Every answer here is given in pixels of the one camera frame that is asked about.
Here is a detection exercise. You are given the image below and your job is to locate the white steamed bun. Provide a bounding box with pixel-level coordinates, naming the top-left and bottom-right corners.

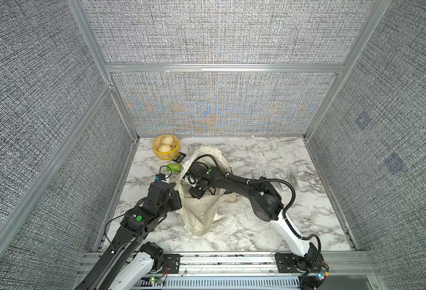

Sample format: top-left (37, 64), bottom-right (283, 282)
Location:
top-left (161, 134), bottom-right (175, 146)
top-left (158, 144), bottom-right (173, 153)

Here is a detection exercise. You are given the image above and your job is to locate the front white steamed bun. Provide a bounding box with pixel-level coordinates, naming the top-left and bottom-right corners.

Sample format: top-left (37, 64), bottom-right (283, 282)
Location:
top-left (158, 144), bottom-right (173, 153)

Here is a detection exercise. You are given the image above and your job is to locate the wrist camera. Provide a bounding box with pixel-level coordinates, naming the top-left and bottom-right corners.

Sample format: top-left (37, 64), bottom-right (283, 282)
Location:
top-left (146, 174), bottom-right (174, 206)
top-left (184, 161), bottom-right (209, 185)

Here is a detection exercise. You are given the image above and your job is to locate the green cake snack packet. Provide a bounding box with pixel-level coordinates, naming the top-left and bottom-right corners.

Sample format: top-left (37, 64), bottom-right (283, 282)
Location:
top-left (167, 164), bottom-right (182, 172)

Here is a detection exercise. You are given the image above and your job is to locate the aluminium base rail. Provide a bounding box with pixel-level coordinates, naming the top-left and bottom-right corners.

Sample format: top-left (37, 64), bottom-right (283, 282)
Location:
top-left (78, 251), bottom-right (377, 290)

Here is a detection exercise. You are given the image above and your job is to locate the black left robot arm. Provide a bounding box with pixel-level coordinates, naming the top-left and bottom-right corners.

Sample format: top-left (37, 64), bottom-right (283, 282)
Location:
top-left (76, 188), bottom-right (182, 290)

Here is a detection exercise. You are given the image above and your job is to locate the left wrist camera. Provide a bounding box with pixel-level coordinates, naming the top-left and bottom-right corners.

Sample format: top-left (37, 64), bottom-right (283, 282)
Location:
top-left (146, 174), bottom-right (174, 206)

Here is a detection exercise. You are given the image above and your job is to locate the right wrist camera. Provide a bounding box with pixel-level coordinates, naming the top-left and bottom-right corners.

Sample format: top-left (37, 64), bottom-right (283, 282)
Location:
top-left (184, 161), bottom-right (209, 185)

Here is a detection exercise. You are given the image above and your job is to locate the clear compass case white label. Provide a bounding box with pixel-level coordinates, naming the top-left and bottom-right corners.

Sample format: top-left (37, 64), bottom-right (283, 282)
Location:
top-left (270, 170), bottom-right (286, 192)

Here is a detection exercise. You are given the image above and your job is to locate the cream canvas tote bag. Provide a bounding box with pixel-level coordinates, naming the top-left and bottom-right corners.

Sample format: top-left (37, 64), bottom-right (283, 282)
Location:
top-left (174, 146), bottom-right (237, 236)

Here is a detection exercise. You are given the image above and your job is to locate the clear compass case green label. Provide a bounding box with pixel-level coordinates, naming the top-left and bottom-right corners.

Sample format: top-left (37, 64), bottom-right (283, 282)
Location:
top-left (287, 170), bottom-right (298, 188)

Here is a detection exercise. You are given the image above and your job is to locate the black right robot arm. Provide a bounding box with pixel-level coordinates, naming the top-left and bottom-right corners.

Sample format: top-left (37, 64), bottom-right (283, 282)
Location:
top-left (184, 167), bottom-right (321, 272)

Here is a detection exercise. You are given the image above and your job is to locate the black snack packet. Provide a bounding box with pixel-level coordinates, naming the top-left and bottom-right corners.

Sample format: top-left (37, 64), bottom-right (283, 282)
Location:
top-left (173, 152), bottom-right (186, 163)

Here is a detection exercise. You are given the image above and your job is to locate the clear compass case blue compass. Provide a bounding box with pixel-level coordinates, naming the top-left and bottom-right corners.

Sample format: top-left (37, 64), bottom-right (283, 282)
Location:
top-left (261, 170), bottom-right (271, 178)

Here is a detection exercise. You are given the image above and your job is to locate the rear white steamed bun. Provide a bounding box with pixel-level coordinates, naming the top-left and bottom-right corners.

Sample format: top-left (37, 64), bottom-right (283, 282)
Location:
top-left (161, 134), bottom-right (175, 146)

